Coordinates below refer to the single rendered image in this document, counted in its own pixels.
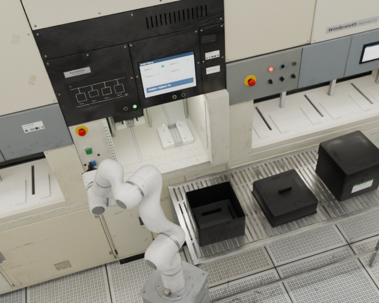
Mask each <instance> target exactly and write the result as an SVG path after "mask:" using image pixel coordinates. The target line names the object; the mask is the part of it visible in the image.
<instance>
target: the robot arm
mask: <svg viewBox="0 0 379 303"><path fill-rule="evenodd" d="M82 177H83V181H84V185H85V188H86V190H87V191H86V193H87V197H88V205H89V209H90V213H91V214H92V215H102V214H104V213H105V212H106V210H107V207H114V206H117V205H118V206H119V207H121V208H123V209H132V208H134V207H135V206H137V205H138V204H139V209H138V211H139V214H140V217H141V219H142V221H143V223H144V225H145V226H146V228H147V229H148V230H150V231H152V232H154V233H160V234H158V236H157V237H156V238H155V240H154V241H153V242H152V243H151V244H150V246H149V247H148V249H147V250H146V252H145V255H144V260H145V262H146V264H147V265H148V266H149V267H151V268H152V269H154V270H157V271H159V272H160V274H159V276H158V278H157V281H156V288H157V291H158V293H159V294H160V295H161V296H162V297H163V298H165V299H168V300H171V301H175V300H178V299H182V298H183V297H185V296H186V295H187V294H188V293H189V292H190V290H191V287H192V278H191V276H190V273H189V272H188V271H187V270H186V269H184V268H183V264H182V259H181V256H180V254H179V253H178V251H179V249H180V248H181V246H182V245H183V244H184V242H185V238H186V234H185V232H184V230H183V229H182V228H181V227H180V226H178V225H177V224H175V223H172V222H171V221H169V220H168V219H167V218H166V216H165V215H164V212H163V210H162V207H161V203H160V198H161V191H162V176H161V173H160V171H159V170H158V169H157V168H156V167H154V166H153V165H143V166H142V167H140V168H139V169H137V170H136V172H134V173H133V175H131V176H130V178H128V179H127V181H125V182H124V183H123V178H124V171H123V167H122V165H121V164H120V163H119V162H117V161H116V160H114V159H104V160H103V161H102V162H101V163H100V164H99V166H98V168H95V167H94V164H92V162H89V165H88V170H87V171H86V172H85V173H82Z"/></svg>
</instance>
